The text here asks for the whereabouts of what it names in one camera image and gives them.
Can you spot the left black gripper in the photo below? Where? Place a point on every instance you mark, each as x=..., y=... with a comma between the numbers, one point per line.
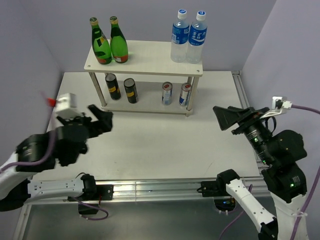
x=104, y=124

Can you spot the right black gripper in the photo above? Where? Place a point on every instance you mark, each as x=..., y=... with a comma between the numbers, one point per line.
x=225, y=116

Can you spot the black gold can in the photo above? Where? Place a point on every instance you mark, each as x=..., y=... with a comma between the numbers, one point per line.
x=131, y=90
x=113, y=86

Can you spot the silver blue can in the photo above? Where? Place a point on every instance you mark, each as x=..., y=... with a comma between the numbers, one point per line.
x=185, y=92
x=167, y=89

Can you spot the green glass bottle front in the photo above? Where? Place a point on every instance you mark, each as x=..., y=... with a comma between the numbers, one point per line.
x=99, y=42

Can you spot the green glass bottle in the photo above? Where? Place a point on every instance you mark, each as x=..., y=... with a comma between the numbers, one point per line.
x=99, y=42
x=118, y=43

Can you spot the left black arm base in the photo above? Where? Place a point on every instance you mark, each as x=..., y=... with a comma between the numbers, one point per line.
x=104, y=192

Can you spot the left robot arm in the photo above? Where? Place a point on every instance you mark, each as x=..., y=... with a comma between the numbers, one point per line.
x=62, y=145

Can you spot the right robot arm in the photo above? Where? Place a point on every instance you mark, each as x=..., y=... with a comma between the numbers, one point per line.
x=285, y=181

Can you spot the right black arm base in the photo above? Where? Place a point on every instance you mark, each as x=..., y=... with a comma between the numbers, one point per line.
x=222, y=200

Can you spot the white two-tier shelf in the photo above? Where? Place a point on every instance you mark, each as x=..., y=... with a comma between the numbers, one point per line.
x=150, y=65

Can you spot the right blue label water bottle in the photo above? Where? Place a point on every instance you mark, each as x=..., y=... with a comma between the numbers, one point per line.
x=196, y=38

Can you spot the blue label water bottle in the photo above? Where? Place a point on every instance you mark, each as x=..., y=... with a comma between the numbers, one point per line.
x=179, y=37
x=196, y=38

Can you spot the left blue label water bottle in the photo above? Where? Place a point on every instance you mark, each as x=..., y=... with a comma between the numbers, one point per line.
x=179, y=37

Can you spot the aluminium right side rail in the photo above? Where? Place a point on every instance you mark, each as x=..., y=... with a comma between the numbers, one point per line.
x=245, y=104

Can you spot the aluminium rail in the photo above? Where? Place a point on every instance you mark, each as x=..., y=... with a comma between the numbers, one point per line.
x=123, y=191
x=245, y=104

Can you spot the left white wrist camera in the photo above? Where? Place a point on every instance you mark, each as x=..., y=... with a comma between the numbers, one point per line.
x=65, y=106

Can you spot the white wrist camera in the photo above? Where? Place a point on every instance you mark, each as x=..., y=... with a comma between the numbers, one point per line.
x=65, y=106
x=280, y=105

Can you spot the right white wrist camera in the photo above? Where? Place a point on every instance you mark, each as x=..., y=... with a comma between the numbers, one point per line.
x=280, y=105

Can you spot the aluminium front rail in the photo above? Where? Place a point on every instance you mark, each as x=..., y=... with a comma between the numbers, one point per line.
x=123, y=191

